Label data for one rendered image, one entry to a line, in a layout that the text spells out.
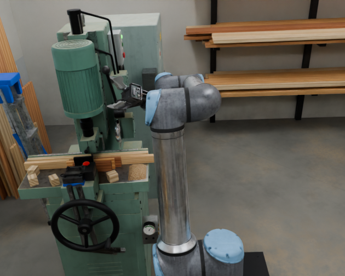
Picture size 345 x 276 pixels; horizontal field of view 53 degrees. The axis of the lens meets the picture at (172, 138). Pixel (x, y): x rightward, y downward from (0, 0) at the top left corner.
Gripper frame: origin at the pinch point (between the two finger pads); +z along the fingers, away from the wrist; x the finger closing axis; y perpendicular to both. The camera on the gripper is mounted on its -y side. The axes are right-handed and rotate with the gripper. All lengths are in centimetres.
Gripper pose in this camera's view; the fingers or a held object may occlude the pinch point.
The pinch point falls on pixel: (105, 91)
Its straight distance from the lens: 152.0
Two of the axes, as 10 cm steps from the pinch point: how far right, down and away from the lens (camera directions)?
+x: 0.6, 9.2, -3.8
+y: 6.4, -3.3, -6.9
